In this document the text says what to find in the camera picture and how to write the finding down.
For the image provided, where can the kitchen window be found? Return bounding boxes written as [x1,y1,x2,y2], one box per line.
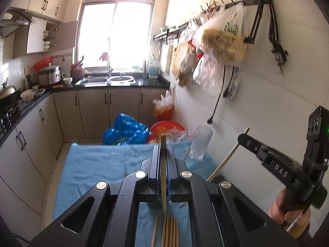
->
[74,0,168,70]

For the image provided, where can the wok with lid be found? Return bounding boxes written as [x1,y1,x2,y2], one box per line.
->
[0,81,21,100]

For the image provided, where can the orange trash bin with bag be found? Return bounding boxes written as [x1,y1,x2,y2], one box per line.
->
[153,90,175,120]

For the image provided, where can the blue plastic bag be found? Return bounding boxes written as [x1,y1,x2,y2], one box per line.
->
[103,113,151,146]

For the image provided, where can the black wall shelf rack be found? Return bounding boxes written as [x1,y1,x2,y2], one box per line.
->
[153,22,192,45]

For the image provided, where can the crumpled clear plastic bags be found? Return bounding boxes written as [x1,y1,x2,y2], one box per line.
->
[167,128,194,144]

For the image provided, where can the bundle of wooden chopsticks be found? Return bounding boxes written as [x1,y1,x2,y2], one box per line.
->
[151,212,180,247]

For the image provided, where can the steel rice cooker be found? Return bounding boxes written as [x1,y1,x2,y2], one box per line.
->
[37,62,63,86]

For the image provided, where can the detergent bottle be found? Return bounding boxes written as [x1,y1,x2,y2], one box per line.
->
[148,59,161,79]

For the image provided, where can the black kitchen countertop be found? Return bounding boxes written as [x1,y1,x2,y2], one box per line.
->
[0,75,171,147]

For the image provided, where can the clear plastic bag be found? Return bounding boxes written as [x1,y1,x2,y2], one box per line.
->
[192,54,227,99]

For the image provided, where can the clear glass mug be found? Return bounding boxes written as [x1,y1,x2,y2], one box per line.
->
[190,125,213,161]

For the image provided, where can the black gas stove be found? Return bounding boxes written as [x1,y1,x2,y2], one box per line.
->
[0,93,22,132]

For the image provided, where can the red plastic bag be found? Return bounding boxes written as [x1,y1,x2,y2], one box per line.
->
[188,39,204,60]

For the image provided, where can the large clear bag green print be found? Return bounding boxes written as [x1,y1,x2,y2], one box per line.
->
[192,2,248,66]

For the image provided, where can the beige lower cabinets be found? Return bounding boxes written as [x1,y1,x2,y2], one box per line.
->
[0,86,175,237]

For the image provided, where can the steel double sink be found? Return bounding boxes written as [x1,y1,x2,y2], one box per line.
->
[75,75,136,86]

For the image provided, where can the brown crock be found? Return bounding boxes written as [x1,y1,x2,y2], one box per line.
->
[70,55,85,82]

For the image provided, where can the person's right hand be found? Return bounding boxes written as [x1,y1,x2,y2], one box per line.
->
[267,187,312,240]

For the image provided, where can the beige plastic bag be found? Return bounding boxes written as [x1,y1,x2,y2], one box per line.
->
[170,41,199,88]

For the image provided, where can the red plastic basket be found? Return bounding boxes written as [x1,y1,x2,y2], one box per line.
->
[33,56,53,71]

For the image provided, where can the steel faucet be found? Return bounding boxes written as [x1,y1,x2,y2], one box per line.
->
[106,59,115,78]

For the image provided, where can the beige upper cabinets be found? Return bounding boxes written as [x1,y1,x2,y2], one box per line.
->
[10,0,78,55]

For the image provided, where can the hanging cutting board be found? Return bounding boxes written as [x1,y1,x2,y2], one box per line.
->
[164,46,173,73]

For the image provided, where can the steel kettle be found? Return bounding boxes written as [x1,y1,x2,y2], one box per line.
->
[24,74,35,89]

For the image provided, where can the beige cabinets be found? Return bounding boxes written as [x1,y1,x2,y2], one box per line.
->
[10,0,78,55]
[0,86,175,237]

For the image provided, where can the red plastic basin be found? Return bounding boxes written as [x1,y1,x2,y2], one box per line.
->
[149,120,186,144]

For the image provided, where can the black cable with plug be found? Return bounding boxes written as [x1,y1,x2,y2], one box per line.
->
[207,65,238,125]

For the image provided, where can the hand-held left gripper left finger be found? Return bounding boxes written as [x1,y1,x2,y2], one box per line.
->
[29,146,161,247]

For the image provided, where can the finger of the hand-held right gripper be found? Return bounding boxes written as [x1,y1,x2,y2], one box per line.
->
[237,133,270,168]

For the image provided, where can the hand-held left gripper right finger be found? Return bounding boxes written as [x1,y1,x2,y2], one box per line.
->
[167,146,300,247]

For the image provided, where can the blue towel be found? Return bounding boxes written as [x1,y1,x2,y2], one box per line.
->
[53,142,225,247]

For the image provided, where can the range hood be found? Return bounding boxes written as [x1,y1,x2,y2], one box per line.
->
[0,8,35,38]

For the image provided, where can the black wall hook rail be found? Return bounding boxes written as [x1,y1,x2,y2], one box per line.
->
[200,0,262,14]

